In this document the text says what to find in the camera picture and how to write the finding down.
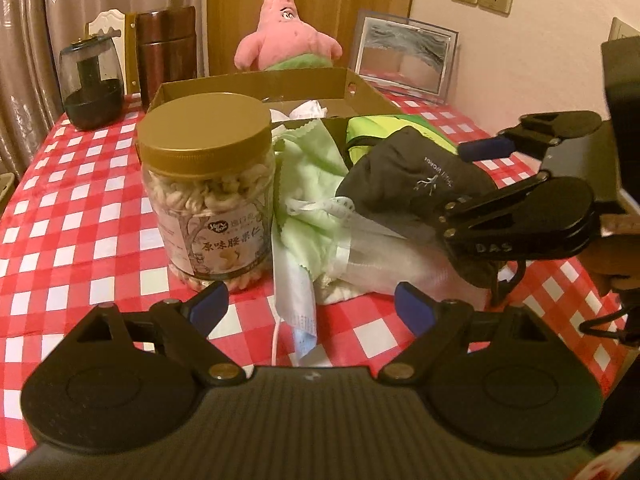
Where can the clear picture frame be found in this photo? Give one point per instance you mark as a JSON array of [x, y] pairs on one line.
[[405, 55]]

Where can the light green cloth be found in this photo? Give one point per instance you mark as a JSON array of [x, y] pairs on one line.
[[310, 160]]

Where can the nut jar with gold lid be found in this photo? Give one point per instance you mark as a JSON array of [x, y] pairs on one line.
[[210, 240]]

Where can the translucent white pouch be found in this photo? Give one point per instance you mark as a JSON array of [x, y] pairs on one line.
[[400, 265]]

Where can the white chair back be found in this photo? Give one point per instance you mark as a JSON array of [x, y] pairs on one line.
[[107, 22]]

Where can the brown cylindrical canister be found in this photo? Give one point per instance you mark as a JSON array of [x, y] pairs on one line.
[[165, 60]]

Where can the blue white face mask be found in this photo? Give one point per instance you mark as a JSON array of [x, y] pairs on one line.
[[295, 300]]

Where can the brown cardboard box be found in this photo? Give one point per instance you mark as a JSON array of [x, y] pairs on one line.
[[200, 87]]

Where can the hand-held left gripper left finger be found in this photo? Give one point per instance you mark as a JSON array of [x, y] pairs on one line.
[[207, 305]]

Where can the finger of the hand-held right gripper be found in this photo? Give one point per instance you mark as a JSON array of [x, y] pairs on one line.
[[480, 205], [485, 150]]

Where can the pink starfish plush toy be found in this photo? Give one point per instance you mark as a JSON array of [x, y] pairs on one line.
[[280, 35]]

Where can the black cloth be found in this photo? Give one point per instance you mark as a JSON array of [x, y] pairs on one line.
[[400, 175]]

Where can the person's right hand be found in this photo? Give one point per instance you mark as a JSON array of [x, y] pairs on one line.
[[607, 260]]

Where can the large beige wall socket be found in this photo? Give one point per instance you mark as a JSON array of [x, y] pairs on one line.
[[622, 27]]

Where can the glass jar with dark base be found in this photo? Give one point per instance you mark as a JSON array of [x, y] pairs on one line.
[[92, 105]]

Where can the yellow green garment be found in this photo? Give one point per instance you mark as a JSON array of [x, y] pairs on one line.
[[370, 127]]

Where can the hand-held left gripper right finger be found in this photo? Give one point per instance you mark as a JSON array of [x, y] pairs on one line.
[[412, 307]]

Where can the red white checked tablecloth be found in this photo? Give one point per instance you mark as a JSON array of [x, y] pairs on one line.
[[75, 240]]

